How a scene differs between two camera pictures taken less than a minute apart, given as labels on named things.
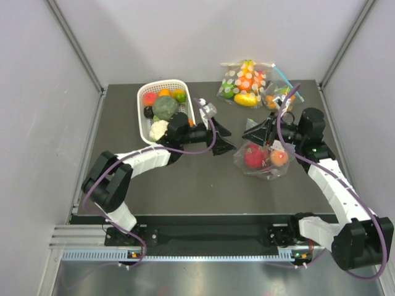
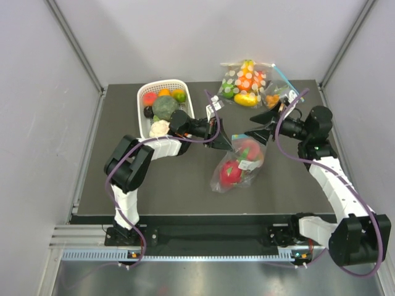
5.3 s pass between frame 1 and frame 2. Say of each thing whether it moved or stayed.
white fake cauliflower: stayed
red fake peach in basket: stayed
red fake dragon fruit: moved
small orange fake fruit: stayed
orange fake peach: moved
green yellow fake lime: stayed
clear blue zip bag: moved
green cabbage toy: stayed
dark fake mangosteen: stayed
